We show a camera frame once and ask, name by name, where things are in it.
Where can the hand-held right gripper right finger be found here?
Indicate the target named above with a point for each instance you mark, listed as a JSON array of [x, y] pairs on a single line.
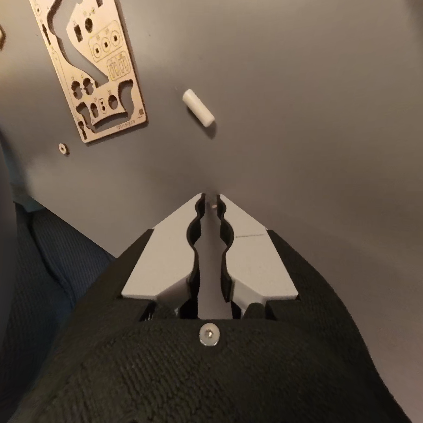
[[261, 264]]

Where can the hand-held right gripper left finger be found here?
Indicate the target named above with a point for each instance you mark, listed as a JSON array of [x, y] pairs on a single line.
[[158, 264]]

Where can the laser-cut plywood parts sheet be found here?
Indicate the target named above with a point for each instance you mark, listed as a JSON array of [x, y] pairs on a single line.
[[99, 59]]

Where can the person's blue trousers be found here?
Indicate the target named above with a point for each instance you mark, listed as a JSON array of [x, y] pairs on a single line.
[[49, 281]]

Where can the small round wooden washer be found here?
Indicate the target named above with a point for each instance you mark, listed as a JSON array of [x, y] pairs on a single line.
[[62, 148]]

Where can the white wax cylinder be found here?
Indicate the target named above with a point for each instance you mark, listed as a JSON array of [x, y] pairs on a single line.
[[198, 107]]

